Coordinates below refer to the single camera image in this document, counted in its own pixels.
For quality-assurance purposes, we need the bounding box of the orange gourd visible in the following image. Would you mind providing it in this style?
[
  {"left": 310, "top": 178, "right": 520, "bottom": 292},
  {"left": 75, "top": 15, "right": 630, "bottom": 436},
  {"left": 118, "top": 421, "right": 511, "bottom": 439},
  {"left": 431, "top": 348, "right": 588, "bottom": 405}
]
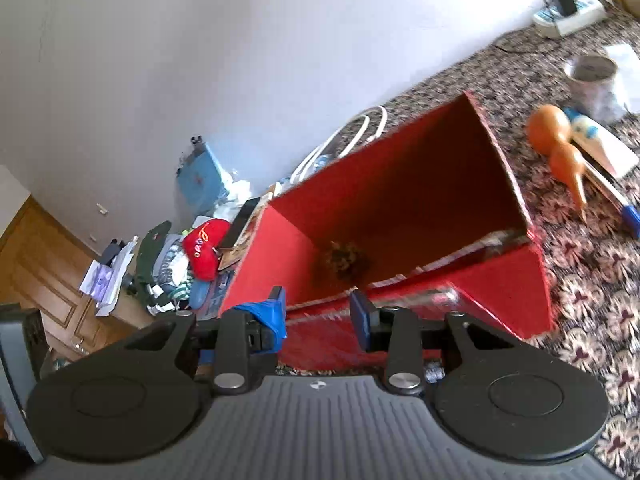
[{"left": 526, "top": 104, "right": 589, "bottom": 222}]

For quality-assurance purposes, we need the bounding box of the white paper sheet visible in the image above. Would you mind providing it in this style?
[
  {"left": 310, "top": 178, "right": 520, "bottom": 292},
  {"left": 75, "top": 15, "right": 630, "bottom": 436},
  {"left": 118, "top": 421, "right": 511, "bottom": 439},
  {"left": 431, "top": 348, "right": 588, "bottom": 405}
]
[{"left": 602, "top": 43, "right": 640, "bottom": 82}]

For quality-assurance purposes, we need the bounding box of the white power strip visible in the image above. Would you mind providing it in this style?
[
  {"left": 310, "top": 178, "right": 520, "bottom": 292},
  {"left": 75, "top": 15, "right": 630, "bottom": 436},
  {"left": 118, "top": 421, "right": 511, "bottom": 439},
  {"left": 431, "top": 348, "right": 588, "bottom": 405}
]
[{"left": 532, "top": 0, "right": 607, "bottom": 39}]

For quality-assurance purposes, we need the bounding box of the white plastic bag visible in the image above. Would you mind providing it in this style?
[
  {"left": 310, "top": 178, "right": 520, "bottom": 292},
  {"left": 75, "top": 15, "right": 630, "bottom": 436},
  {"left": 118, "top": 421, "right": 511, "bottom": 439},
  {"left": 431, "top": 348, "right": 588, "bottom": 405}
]
[{"left": 212, "top": 179, "right": 257, "bottom": 223}]

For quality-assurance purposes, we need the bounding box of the brown pine cone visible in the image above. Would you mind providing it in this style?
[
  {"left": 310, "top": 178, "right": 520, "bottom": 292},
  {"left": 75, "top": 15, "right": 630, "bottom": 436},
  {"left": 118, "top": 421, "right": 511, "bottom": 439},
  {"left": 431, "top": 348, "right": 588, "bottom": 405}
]
[{"left": 315, "top": 240, "right": 373, "bottom": 288}]

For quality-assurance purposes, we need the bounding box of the striped clothing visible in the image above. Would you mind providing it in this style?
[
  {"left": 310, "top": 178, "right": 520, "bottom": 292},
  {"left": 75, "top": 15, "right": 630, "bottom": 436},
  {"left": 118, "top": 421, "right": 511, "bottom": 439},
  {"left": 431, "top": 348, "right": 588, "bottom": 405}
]
[{"left": 149, "top": 240, "right": 196, "bottom": 313}]

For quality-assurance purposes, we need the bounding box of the white glue bottle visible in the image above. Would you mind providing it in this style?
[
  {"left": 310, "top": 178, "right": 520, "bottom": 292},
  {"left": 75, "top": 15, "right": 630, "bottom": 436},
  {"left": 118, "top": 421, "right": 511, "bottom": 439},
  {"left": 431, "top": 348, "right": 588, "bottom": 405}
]
[{"left": 565, "top": 107, "right": 640, "bottom": 179}]

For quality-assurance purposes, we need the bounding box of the red cardboard box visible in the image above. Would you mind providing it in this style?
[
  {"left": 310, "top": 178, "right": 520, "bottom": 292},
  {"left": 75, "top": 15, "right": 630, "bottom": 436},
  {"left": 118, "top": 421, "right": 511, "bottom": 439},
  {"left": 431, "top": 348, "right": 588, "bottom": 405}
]
[{"left": 217, "top": 91, "right": 556, "bottom": 373}]

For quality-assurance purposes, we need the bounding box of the white cable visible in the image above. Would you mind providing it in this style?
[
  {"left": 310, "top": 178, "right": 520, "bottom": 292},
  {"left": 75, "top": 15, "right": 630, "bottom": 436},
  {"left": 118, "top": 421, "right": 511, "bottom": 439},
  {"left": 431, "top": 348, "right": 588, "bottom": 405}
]
[{"left": 291, "top": 105, "right": 388, "bottom": 186}]

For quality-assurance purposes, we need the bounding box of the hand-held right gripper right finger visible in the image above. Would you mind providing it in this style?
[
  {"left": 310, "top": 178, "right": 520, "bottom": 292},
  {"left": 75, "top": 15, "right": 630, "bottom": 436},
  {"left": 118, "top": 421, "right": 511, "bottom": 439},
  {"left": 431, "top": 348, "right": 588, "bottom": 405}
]
[{"left": 349, "top": 290, "right": 523, "bottom": 397}]

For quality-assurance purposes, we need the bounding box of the wooden cabinet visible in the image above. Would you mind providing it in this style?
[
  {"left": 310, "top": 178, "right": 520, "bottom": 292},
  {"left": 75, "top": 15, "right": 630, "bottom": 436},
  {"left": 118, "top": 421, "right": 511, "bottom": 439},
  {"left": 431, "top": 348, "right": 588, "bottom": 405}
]
[{"left": 0, "top": 195, "right": 151, "bottom": 363}]

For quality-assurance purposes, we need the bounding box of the blue pen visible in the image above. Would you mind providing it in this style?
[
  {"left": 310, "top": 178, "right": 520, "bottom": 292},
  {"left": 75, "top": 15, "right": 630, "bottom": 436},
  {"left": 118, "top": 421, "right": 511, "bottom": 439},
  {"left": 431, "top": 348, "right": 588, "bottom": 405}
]
[{"left": 582, "top": 160, "right": 640, "bottom": 239}]

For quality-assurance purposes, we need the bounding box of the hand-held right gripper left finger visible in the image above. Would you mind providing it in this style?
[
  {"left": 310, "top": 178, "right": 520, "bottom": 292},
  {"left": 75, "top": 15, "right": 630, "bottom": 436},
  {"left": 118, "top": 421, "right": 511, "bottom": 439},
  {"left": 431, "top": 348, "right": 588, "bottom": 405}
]
[{"left": 122, "top": 286, "right": 288, "bottom": 395}]

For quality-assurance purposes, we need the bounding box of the pile of white papers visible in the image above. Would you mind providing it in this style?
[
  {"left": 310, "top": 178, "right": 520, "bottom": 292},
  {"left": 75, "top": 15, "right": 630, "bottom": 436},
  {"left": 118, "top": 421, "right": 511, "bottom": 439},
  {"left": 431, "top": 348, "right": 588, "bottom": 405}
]
[{"left": 79, "top": 239, "right": 138, "bottom": 317}]

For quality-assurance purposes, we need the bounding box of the blue box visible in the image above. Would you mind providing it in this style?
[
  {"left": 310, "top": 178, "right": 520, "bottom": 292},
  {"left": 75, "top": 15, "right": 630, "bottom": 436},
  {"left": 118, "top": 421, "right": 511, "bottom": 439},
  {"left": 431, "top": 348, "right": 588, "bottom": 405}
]
[{"left": 176, "top": 135, "right": 231, "bottom": 217}]

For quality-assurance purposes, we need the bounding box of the dark green bag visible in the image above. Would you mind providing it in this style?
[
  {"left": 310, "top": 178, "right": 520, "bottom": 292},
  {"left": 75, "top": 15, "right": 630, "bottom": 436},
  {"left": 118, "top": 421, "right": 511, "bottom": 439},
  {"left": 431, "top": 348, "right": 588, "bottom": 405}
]
[{"left": 135, "top": 221, "right": 174, "bottom": 306}]

